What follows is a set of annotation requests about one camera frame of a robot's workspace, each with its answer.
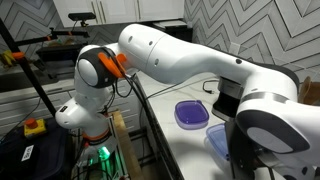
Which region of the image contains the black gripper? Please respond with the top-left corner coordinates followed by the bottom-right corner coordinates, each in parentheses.
top-left (225, 119), bottom-right (268, 180)

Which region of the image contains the blue rectangular plastic lid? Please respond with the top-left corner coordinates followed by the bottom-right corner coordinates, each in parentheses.
top-left (205, 122), bottom-right (232, 162)

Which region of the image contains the purple square plastic lid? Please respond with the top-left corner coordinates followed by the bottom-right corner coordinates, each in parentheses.
top-left (174, 99), bottom-right (211, 127)

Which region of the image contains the black steel coffee maker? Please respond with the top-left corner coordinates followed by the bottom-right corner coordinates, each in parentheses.
top-left (211, 77), bottom-right (245, 123)

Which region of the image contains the light wooden spoon in holder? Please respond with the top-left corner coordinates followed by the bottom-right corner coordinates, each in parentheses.
top-left (297, 75), bottom-right (313, 105)

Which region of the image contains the brown wooden spatula in holder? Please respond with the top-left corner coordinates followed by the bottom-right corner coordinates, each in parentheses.
top-left (303, 80), bottom-right (320, 107)

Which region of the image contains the wooden base plank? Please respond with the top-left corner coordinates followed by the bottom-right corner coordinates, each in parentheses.
top-left (110, 109), bottom-right (145, 180)

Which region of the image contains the white drawer cabinet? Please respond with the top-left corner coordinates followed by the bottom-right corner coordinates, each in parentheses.
top-left (111, 79), bottom-right (143, 134)

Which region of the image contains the white upper cabinet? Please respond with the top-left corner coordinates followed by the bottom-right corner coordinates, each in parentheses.
top-left (52, 0), bottom-right (185, 25)

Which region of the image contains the black controller box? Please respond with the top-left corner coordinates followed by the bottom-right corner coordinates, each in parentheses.
top-left (0, 116), bottom-right (77, 180)

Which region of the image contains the yellow emergency stop button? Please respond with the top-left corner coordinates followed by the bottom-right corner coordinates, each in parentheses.
top-left (23, 117), bottom-right (47, 139)

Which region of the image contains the white label sticker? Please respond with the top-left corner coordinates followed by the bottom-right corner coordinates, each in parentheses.
top-left (21, 144), bottom-right (35, 163)

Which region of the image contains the grey drawer cabinet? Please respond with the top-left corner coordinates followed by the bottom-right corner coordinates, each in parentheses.
top-left (0, 87), bottom-right (73, 136)

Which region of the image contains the orange stand clamp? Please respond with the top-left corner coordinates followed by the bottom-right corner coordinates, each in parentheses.
top-left (10, 50), bottom-right (26, 61)

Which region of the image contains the yellow stand clamp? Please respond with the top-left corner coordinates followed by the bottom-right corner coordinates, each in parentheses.
top-left (0, 49), bottom-right (16, 69)

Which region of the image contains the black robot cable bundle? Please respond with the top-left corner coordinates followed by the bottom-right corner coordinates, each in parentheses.
top-left (111, 72), bottom-right (176, 180)

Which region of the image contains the orange cable clip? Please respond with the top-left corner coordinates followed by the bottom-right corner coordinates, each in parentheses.
top-left (97, 51), bottom-right (128, 80)

